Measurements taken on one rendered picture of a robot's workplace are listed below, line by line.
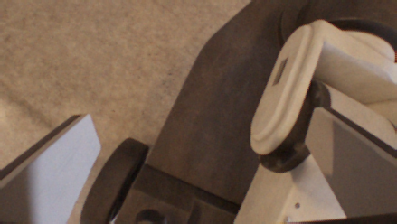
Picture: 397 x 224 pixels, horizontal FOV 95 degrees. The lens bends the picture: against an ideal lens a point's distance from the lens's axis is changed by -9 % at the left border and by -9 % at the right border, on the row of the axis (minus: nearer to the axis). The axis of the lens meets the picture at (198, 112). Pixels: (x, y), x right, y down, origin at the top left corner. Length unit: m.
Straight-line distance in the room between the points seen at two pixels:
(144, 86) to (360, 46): 0.47
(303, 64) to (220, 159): 0.22
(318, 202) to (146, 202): 0.25
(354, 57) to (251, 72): 0.19
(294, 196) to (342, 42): 0.20
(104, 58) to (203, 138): 0.37
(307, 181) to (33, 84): 0.67
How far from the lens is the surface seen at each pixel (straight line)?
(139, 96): 0.57
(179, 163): 0.38
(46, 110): 0.66
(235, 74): 0.41
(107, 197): 0.38
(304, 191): 0.27
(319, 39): 0.30
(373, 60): 0.33
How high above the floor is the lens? 0.55
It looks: 81 degrees down
